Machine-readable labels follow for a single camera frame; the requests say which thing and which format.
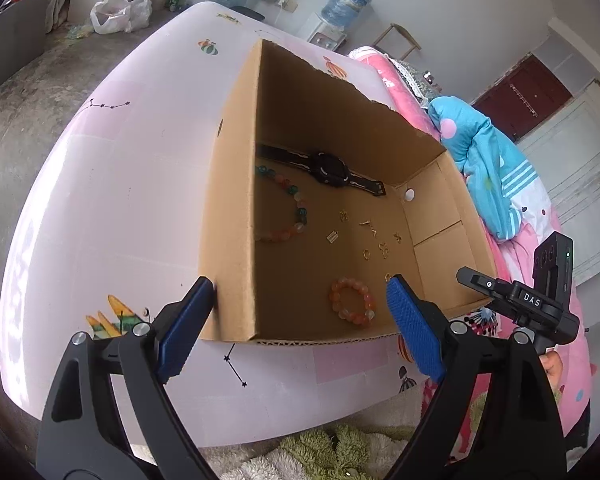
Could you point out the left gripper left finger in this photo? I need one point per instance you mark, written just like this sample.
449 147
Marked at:
82 435

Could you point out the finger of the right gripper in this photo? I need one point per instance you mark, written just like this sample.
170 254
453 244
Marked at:
482 284

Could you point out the gold butterfly outline charm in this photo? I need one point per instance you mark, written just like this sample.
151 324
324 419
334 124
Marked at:
384 249

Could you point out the gold spring charm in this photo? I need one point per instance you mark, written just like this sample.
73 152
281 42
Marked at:
369 225

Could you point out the silver abacus charm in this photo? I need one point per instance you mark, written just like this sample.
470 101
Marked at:
332 236

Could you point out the pink strap smartwatch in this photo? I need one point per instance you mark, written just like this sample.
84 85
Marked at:
326 168

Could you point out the person's right hand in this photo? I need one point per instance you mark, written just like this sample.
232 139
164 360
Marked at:
553 367

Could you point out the blue patterned quilt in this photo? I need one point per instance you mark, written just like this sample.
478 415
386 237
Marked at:
502 183

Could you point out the white fluffy blanket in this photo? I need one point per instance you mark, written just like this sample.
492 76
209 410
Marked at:
262 460

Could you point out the green fluffy cloth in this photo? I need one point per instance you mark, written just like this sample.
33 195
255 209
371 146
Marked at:
347 452

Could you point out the dark red door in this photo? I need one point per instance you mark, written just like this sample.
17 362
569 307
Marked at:
527 96

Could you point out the brown cardboard box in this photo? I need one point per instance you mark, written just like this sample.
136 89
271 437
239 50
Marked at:
263 239

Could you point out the blue water jug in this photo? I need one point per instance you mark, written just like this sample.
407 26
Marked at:
341 14

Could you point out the dark grey cabinet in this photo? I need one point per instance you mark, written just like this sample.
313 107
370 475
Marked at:
22 35

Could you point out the white plastic bag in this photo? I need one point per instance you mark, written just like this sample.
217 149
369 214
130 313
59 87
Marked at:
112 16

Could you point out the wooden chair frame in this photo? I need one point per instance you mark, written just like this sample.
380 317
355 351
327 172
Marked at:
397 42

